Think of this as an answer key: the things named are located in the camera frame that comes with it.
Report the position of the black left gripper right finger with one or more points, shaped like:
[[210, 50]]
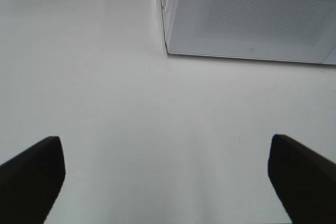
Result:
[[303, 180]]

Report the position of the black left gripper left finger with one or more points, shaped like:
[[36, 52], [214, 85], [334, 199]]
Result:
[[31, 182]]

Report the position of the white microwave oven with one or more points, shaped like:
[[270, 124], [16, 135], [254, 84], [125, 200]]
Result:
[[168, 11]]

